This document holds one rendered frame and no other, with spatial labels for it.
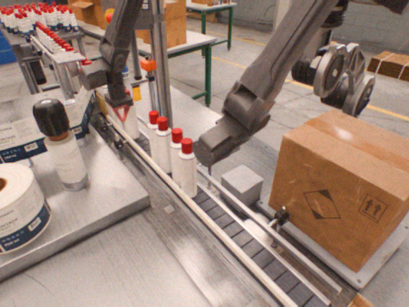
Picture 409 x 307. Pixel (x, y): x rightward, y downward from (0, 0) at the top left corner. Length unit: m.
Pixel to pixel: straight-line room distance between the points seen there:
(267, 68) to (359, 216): 0.41
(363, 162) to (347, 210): 0.12
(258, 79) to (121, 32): 0.49
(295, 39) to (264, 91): 0.09
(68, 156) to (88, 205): 0.16
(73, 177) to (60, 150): 0.11
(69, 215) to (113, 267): 0.22
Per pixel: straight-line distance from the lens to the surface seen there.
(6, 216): 0.81
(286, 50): 0.48
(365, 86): 1.59
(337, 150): 0.73
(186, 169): 0.78
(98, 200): 0.92
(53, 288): 0.84
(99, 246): 0.87
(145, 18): 1.03
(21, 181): 0.85
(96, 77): 0.90
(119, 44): 0.87
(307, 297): 0.73
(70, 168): 0.93
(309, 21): 0.48
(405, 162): 0.77
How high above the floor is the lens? 1.50
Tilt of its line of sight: 38 degrees down
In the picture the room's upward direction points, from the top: straight up
